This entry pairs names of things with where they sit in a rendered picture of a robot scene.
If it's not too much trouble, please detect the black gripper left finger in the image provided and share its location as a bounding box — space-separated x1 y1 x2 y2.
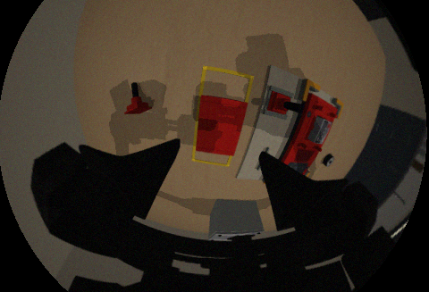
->
78 138 180 220

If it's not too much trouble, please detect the yellow rectangular outline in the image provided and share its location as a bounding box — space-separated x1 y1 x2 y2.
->
192 66 254 167

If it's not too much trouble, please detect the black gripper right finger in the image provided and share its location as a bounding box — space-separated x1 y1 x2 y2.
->
258 152 349 231

